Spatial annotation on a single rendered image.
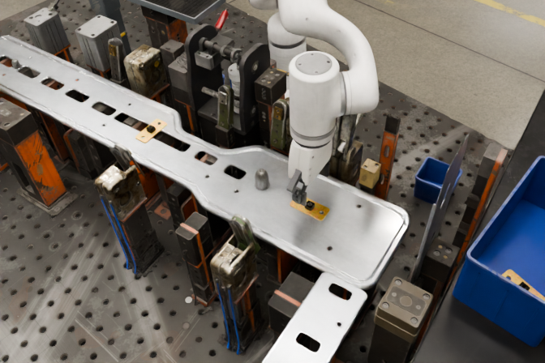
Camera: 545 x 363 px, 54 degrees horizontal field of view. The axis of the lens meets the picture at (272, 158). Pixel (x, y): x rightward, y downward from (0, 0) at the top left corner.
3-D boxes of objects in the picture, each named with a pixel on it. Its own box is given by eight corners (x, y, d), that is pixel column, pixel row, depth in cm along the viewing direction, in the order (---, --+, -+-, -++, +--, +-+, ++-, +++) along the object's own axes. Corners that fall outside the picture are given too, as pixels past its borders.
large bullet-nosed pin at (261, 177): (253, 190, 123) (251, 171, 118) (260, 181, 125) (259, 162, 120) (264, 196, 122) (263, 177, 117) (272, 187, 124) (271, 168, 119)
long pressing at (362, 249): (-54, 71, 158) (-57, 67, 157) (9, 34, 171) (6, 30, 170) (369, 296, 103) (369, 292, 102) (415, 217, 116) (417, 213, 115)
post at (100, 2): (115, 90, 195) (79, -22, 163) (130, 79, 200) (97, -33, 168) (130, 97, 192) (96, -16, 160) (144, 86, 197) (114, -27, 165)
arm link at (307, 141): (306, 99, 103) (306, 110, 105) (281, 126, 98) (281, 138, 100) (345, 114, 99) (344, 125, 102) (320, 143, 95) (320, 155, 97)
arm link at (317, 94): (336, 103, 102) (287, 107, 101) (340, 45, 92) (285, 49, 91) (344, 134, 96) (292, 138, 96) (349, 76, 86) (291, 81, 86)
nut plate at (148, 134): (145, 143, 133) (144, 140, 132) (134, 138, 134) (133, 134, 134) (168, 124, 138) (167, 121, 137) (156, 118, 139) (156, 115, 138)
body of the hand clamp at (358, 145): (323, 238, 148) (328, 149, 122) (335, 221, 151) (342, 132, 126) (341, 248, 145) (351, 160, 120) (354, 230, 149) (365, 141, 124)
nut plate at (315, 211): (289, 205, 118) (288, 202, 117) (298, 194, 120) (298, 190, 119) (322, 221, 115) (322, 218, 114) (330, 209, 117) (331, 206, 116)
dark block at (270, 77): (262, 192, 160) (253, 80, 129) (275, 177, 164) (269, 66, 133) (276, 198, 158) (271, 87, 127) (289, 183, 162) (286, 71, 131)
